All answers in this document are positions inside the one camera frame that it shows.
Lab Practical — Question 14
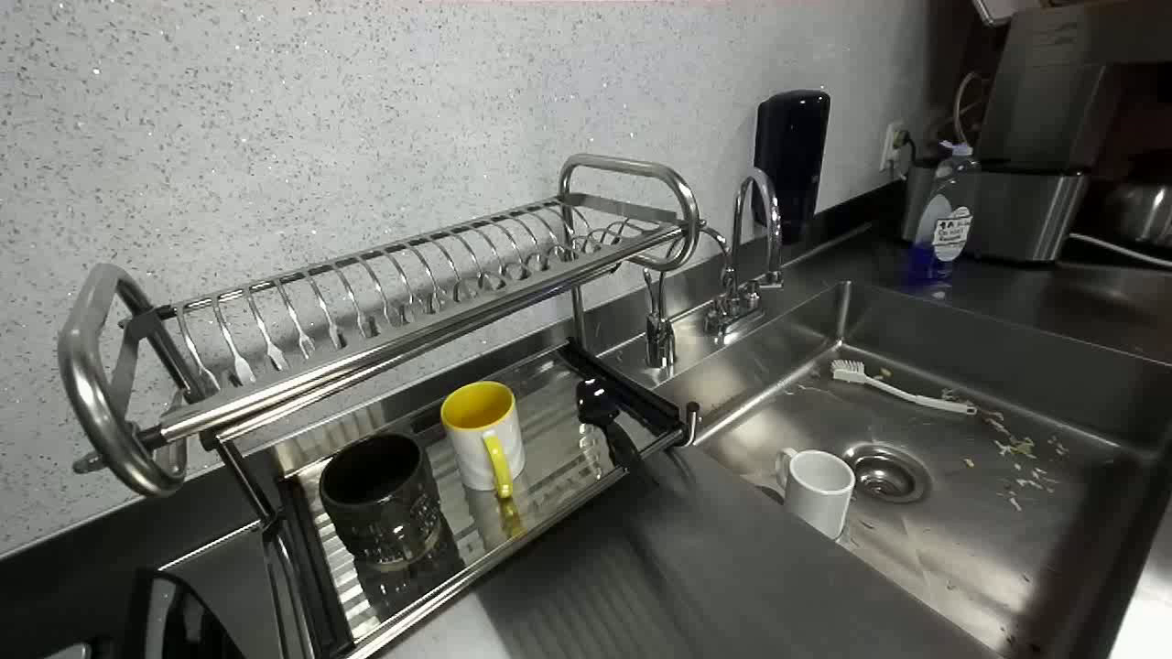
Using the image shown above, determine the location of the black utensil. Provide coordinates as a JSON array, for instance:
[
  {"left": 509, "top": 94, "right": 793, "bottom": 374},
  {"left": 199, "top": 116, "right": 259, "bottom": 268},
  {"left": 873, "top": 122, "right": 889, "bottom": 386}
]
[{"left": 573, "top": 374, "right": 661, "bottom": 476}]

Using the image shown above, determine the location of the metal sink drain strainer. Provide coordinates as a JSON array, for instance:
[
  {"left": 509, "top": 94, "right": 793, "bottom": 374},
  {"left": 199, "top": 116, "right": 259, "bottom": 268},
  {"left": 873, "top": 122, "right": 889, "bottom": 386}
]
[{"left": 840, "top": 441, "right": 938, "bottom": 509}]

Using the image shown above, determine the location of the stainless steel sink basin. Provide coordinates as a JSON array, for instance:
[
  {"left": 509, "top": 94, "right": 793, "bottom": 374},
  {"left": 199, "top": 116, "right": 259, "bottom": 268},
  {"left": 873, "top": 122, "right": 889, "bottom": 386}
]
[{"left": 657, "top": 274, "right": 1172, "bottom": 659}]

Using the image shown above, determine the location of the metal sink caddy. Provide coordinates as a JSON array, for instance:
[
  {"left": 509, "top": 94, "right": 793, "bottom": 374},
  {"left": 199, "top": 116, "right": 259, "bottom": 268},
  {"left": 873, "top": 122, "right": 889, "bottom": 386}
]
[{"left": 900, "top": 163, "right": 1090, "bottom": 268}]

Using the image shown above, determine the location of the chrome faucet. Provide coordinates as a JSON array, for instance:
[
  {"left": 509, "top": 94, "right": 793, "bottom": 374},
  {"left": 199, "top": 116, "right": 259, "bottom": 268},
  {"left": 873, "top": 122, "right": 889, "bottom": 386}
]
[{"left": 701, "top": 164, "right": 788, "bottom": 347}]

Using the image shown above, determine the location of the yellow and white mug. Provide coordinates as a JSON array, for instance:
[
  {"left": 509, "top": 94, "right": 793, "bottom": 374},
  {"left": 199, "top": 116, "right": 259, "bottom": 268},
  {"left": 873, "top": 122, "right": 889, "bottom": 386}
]
[{"left": 435, "top": 376, "right": 530, "bottom": 507}]

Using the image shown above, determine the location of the stainless steel dish rack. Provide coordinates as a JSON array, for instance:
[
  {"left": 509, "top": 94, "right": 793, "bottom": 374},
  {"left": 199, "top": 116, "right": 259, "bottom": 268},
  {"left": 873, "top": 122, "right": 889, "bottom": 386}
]
[{"left": 54, "top": 149, "right": 712, "bottom": 659}]

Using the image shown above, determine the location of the white dish brush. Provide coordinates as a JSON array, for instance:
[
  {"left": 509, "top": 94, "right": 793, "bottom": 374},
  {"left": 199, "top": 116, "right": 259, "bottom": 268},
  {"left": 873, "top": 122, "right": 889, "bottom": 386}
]
[{"left": 828, "top": 355, "right": 982, "bottom": 421}]

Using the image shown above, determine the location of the black mug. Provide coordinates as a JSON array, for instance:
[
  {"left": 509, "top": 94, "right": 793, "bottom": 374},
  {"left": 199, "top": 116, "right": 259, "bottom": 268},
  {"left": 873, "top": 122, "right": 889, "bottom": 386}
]
[{"left": 315, "top": 429, "right": 452, "bottom": 579}]

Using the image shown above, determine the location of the blue dish soap bottle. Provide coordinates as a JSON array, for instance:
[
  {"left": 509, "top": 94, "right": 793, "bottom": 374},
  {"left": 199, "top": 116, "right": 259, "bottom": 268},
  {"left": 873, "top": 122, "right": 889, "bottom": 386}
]
[{"left": 900, "top": 138, "right": 982, "bottom": 292}]

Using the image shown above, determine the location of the grey appliance box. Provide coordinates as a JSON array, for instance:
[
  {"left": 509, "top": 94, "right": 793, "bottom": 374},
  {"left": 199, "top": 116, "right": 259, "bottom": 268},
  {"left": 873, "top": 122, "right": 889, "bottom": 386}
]
[{"left": 973, "top": 0, "right": 1172, "bottom": 176}]

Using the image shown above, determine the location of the metal pot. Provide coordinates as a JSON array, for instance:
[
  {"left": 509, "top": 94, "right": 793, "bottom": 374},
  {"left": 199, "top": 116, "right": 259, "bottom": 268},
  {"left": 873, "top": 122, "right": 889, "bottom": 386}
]
[{"left": 1097, "top": 176, "right": 1172, "bottom": 255}]

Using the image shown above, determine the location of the black wall soap dispenser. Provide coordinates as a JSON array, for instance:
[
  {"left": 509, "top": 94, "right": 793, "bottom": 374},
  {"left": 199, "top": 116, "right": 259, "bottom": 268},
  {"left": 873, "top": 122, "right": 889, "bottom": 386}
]
[{"left": 750, "top": 87, "right": 837, "bottom": 249}]

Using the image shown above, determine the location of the white wall outlet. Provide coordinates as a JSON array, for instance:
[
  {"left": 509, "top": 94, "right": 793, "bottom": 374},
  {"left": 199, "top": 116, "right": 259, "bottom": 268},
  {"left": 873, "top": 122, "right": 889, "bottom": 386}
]
[{"left": 874, "top": 116, "right": 917, "bottom": 176}]

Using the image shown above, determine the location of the white cable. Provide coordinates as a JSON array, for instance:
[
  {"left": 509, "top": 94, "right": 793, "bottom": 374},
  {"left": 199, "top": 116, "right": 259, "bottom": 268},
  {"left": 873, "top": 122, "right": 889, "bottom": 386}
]
[{"left": 1065, "top": 229, "right": 1172, "bottom": 274}]

